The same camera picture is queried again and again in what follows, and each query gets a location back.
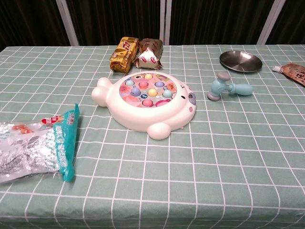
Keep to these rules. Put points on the white whack-a-mole toy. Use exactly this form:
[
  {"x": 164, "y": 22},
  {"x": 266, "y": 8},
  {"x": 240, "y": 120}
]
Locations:
[{"x": 152, "y": 117}]

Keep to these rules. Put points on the white vertical frame post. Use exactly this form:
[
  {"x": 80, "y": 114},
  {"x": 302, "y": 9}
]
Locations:
[
  {"x": 168, "y": 21},
  {"x": 162, "y": 21}
]

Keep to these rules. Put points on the dark curtain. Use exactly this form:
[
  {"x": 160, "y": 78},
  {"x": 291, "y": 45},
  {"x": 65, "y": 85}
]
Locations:
[{"x": 114, "y": 19}]

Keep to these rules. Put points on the brown spouted sauce pouch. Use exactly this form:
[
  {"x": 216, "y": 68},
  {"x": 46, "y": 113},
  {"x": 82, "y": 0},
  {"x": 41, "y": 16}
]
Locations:
[{"x": 294, "y": 72}]

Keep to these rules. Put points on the green checked tablecloth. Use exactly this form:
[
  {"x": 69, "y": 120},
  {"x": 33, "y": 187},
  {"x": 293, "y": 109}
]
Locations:
[{"x": 214, "y": 155}]

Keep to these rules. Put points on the brown white snack package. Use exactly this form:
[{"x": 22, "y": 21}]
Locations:
[{"x": 149, "y": 53}]

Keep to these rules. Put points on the round metal plate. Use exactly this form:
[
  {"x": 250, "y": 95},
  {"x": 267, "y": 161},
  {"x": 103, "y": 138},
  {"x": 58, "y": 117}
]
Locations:
[{"x": 240, "y": 61}]

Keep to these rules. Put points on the light blue toy hammer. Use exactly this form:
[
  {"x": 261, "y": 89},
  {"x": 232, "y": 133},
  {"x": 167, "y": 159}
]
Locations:
[{"x": 218, "y": 87}]

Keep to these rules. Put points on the silver teal snack bag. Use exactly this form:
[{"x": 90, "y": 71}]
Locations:
[{"x": 35, "y": 148}]

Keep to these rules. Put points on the white slanted frame post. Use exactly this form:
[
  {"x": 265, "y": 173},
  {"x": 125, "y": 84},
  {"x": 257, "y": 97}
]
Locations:
[
  {"x": 68, "y": 22},
  {"x": 270, "y": 23}
]

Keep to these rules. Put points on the gold snack package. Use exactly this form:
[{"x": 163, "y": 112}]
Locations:
[{"x": 124, "y": 55}]

